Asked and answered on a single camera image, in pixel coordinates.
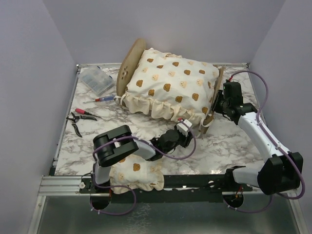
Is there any large bear print cushion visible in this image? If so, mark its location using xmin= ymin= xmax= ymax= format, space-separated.
xmin=113 ymin=47 xmax=219 ymax=136

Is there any small bear print pillow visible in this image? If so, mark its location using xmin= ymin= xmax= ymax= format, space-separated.
xmin=109 ymin=155 xmax=164 ymax=194

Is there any wooden pet bed frame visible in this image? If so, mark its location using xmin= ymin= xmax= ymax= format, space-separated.
xmin=116 ymin=38 xmax=225 ymax=134

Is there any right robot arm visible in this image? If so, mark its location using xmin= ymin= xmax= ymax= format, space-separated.
xmin=213 ymin=81 xmax=303 ymax=195

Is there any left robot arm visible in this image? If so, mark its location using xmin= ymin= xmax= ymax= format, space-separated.
xmin=91 ymin=120 xmax=196 ymax=194

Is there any clear plastic screw box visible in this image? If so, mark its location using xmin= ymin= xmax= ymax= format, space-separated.
xmin=78 ymin=66 xmax=114 ymax=97

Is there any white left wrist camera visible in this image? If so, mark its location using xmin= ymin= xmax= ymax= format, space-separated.
xmin=176 ymin=119 xmax=193 ymax=137

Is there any black front mounting rail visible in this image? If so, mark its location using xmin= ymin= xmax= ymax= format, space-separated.
xmin=79 ymin=174 xmax=252 ymax=203

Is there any blue handled screwdriver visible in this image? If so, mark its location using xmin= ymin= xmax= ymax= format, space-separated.
xmin=83 ymin=95 xmax=115 ymax=104

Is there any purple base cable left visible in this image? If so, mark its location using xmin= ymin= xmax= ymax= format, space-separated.
xmin=82 ymin=170 xmax=137 ymax=215

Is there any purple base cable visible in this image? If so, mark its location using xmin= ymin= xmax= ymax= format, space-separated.
xmin=225 ymin=194 xmax=273 ymax=213
xmin=82 ymin=170 xmax=137 ymax=215

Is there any red handled screwdriver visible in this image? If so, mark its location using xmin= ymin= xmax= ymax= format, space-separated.
xmin=75 ymin=108 xmax=102 ymax=119

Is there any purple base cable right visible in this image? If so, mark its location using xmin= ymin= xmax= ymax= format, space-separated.
xmin=225 ymin=194 xmax=273 ymax=213

